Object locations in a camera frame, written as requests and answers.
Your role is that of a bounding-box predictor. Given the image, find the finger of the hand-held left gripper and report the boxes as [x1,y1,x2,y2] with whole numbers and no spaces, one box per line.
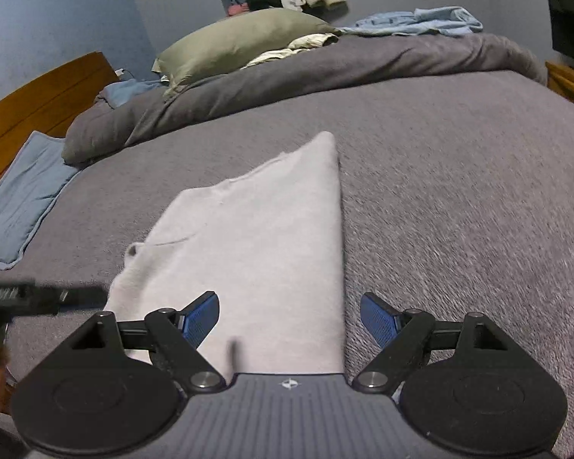
[57,286,110,308]

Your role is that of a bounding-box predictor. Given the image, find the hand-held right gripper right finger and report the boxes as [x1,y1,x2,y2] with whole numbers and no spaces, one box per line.
[352,293,508,394]

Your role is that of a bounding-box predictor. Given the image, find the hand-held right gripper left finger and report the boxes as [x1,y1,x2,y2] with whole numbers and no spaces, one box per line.
[66,291,227,394]

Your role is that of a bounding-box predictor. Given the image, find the white knit sweater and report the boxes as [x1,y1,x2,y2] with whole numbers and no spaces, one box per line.
[104,130,346,379]

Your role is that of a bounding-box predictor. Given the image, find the blue quilted blanket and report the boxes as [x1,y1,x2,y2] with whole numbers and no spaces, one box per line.
[0,79,166,271]

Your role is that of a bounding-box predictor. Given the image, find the wooden headboard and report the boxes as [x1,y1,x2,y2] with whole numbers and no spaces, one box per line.
[0,52,121,202]

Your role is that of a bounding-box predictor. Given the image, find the grey duvet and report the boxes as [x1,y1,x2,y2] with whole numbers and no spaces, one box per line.
[61,33,548,166]

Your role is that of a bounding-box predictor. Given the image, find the olive green pillow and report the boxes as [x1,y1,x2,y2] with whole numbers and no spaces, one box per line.
[152,8,342,96]

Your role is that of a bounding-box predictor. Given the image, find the cream cloth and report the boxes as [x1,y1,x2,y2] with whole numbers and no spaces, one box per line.
[241,33,340,68]

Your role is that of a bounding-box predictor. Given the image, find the light blue crumpled cloth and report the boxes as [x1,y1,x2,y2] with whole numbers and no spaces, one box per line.
[337,6,484,38]

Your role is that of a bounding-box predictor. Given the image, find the wooden side cabinet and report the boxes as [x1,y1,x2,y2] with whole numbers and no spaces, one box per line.
[545,60,574,116]

